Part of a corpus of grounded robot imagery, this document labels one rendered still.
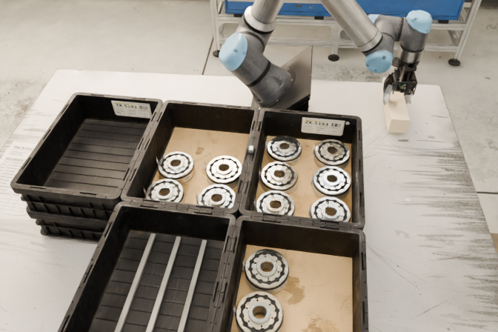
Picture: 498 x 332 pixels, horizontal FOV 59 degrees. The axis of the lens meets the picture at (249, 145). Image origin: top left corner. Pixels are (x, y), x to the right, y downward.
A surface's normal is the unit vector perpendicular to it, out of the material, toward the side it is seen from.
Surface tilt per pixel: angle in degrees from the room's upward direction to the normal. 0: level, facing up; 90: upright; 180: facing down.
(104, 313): 0
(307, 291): 0
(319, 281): 0
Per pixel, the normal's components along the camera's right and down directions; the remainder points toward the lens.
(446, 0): -0.10, 0.70
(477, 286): -0.02, -0.71
